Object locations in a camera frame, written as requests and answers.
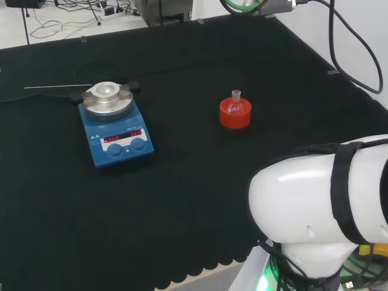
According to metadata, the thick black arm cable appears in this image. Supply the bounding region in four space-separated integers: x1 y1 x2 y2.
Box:
295 0 384 94

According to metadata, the thin metal probe rod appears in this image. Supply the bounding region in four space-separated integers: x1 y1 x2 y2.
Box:
24 84 93 90

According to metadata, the heater with blue base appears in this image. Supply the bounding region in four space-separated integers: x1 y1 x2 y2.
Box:
70 80 155 170

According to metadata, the grey metal cabinet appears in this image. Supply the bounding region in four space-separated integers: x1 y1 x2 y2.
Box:
135 0 193 28

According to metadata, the black bench cloth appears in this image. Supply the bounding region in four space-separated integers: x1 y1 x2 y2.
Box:
0 13 388 291

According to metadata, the clear round-bottom glass flask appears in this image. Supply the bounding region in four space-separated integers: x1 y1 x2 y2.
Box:
228 89 244 116

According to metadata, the white power strip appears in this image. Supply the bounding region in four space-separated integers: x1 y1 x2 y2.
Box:
101 6 127 21

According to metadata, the red round flask ring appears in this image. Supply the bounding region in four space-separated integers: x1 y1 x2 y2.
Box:
219 97 252 130

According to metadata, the black tripod leg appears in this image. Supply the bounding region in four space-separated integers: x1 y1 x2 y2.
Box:
85 0 102 25

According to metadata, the blue pole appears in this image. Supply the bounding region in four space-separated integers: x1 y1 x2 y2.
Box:
21 0 31 45

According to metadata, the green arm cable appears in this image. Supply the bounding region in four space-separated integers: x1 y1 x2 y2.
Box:
219 0 267 15

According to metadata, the yellow stop button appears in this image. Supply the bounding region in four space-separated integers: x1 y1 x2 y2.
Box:
358 243 388 265

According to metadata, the black box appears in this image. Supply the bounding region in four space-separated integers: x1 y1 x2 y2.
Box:
5 0 47 9

